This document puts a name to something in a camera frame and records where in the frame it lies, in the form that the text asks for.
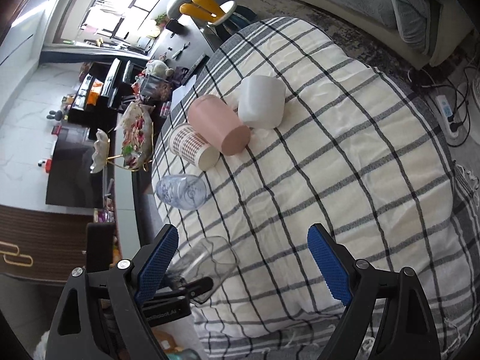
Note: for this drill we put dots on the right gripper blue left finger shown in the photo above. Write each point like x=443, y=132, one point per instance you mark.
x=78, y=330

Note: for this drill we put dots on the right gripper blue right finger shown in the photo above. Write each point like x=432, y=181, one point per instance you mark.
x=407, y=329

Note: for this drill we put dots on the clear glass cup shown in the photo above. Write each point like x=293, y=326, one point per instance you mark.
x=202, y=269

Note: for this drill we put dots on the patterned paper cup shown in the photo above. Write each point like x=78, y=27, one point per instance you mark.
x=189, y=145

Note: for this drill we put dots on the pink plastic cup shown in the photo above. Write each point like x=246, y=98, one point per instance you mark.
x=218, y=124

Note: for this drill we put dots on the white plastic cup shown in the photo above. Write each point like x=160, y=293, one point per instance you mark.
x=261, y=102

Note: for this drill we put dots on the clear blue printed bottle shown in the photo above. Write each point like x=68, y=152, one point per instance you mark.
x=183, y=192

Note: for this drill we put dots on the black television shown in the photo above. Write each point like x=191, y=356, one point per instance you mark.
x=70, y=182

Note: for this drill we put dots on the two-tier snack tray stand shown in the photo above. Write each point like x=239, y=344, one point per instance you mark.
x=137, y=145

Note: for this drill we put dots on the clear snack jar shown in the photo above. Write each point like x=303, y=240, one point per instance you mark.
x=156, y=88

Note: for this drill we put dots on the black piano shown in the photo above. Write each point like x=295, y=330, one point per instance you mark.
x=102, y=91

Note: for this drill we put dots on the white power strip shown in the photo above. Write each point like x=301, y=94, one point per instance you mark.
x=445, y=111

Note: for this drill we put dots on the plaid checked tablecloth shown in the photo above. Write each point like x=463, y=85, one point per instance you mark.
x=356, y=152

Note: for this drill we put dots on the black remote control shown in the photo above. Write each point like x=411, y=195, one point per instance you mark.
x=201, y=61

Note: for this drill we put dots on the yellow rabbit ear stool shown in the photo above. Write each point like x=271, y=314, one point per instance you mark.
x=224, y=20

